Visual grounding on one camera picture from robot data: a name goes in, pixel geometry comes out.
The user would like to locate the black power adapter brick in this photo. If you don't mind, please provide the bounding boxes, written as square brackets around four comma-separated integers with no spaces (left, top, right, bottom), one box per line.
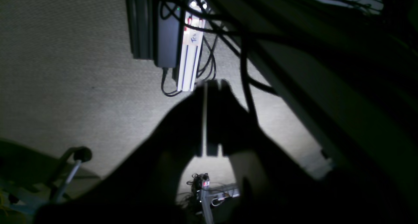
[153,1,184,68]

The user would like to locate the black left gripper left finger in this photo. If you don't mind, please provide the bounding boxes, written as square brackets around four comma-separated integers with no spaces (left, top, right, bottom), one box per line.
[36,87,204,224]

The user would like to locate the white power strip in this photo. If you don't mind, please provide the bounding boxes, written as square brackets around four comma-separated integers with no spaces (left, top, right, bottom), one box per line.
[176,0,207,92]

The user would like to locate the black office chair base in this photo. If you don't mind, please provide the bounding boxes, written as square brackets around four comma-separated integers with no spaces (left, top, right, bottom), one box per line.
[46,146,93,203]

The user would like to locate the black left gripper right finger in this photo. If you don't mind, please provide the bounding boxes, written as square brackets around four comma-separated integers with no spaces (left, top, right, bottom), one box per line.
[206,81,406,224]

